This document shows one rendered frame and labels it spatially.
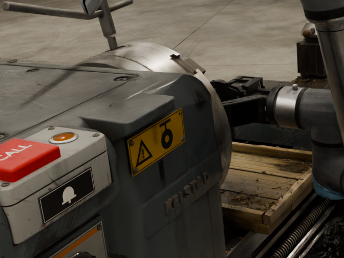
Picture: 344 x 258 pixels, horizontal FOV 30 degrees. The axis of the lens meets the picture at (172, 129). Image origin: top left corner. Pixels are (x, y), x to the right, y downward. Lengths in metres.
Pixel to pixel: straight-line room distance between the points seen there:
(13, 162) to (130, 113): 0.16
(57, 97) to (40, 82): 0.08
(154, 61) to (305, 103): 0.28
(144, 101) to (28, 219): 0.22
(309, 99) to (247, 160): 0.37
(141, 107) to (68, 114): 0.08
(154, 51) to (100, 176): 0.45
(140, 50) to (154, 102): 0.35
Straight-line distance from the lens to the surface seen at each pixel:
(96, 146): 0.61
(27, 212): 0.56
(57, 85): 0.83
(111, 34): 1.07
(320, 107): 1.12
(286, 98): 1.15
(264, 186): 1.33
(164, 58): 1.03
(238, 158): 1.47
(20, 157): 0.57
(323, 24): 0.93
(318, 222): 1.48
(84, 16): 1.01
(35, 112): 0.73
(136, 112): 0.68
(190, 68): 1.05
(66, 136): 0.63
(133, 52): 1.03
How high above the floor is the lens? 1.47
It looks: 20 degrees down
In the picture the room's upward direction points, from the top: 7 degrees counter-clockwise
